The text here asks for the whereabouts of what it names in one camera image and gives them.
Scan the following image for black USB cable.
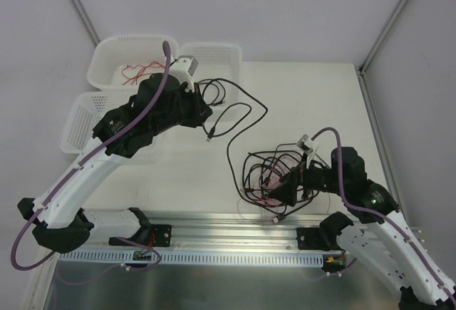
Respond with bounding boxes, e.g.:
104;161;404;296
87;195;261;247
195;78;269;202

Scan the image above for black cables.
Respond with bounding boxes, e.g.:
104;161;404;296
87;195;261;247
240;143;321;224

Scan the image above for thick red wire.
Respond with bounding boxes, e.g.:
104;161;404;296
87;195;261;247
120;61;168;86

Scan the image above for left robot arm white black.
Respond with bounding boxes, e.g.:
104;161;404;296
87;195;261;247
18;73;212;253

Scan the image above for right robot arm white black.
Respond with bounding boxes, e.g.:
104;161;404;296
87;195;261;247
268;147;455;309

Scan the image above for white perforated rectangular basket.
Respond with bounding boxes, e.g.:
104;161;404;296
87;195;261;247
179;42;247;122

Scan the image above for white solid plastic tub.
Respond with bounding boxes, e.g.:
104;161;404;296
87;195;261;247
87;34;179;91

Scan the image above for white slotted basket front left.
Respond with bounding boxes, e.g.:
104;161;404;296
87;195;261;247
59;91;161;165

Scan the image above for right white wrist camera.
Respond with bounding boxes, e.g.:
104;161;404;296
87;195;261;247
296;135;319;168

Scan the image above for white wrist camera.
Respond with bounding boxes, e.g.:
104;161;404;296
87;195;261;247
296;135;319;168
170;56;199;85

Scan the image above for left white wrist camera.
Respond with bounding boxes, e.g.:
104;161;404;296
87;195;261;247
170;56;199;85

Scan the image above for tangled thin red wires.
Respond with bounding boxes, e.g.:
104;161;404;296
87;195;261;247
237;153;332;225

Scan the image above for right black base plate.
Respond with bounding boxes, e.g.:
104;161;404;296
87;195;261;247
296;227;326;250

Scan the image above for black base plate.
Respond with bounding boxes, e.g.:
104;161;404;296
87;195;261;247
123;224;172;247
296;227;326;250

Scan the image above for aluminium mounting rail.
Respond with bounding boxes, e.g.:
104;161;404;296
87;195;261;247
46;210;421;252

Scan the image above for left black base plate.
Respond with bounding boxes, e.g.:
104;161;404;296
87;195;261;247
123;224;172;247

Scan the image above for left aluminium frame post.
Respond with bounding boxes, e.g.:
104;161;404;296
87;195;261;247
69;0;100;47

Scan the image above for aluminium frame post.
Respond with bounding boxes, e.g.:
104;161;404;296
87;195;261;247
69;0;100;47
358;0;409;76

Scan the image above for white slotted cable duct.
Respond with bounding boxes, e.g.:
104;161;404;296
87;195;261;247
61;249;323;268

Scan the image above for right aluminium frame post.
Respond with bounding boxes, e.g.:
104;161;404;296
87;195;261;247
358;0;409;76

